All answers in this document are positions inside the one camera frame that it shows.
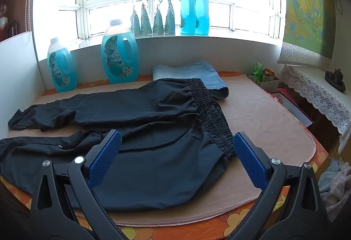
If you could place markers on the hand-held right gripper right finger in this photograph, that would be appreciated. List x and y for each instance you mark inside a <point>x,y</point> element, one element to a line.
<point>249,160</point>

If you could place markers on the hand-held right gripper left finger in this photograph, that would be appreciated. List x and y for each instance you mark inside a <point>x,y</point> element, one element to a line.
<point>105,159</point>

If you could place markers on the black pants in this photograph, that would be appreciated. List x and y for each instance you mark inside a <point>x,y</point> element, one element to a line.
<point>153,146</point>

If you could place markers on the beige blanket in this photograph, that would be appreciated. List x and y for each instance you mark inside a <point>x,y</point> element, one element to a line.
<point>260,124</point>

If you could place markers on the dark open box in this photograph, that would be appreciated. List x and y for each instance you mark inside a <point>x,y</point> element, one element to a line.
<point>296,111</point>

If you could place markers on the white cardboard box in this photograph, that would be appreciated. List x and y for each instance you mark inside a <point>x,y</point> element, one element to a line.
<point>270,86</point>

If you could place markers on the gold can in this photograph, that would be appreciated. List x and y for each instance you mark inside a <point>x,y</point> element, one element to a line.
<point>268,75</point>

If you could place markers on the pale cloth pile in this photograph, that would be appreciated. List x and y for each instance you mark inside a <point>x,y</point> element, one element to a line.
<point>334,182</point>

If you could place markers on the green carton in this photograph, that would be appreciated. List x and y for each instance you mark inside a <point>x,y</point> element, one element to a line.
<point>258,71</point>

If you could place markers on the large blue detergent bottle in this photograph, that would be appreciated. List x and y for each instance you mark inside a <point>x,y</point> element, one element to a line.
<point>115,61</point>

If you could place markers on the white lace cloth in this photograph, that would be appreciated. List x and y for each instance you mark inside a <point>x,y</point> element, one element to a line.
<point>315,86</point>

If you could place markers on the small blue detergent bottle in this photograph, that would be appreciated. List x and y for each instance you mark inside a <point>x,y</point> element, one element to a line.
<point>61,70</point>

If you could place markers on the folded blue jeans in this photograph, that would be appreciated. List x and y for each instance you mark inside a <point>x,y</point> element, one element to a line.
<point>192,72</point>

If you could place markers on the dark metal figurine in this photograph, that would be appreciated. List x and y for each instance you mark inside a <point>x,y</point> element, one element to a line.
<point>336,78</point>

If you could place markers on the white board panel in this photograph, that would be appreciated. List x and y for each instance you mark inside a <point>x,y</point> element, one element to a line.
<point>19,64</point>

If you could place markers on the tall blue detergent bottle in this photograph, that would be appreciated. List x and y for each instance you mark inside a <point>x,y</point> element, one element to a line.
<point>187,15</point>
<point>203,15</point>

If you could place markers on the landscape scroll painting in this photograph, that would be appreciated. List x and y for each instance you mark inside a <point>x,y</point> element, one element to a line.
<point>301,9</point>

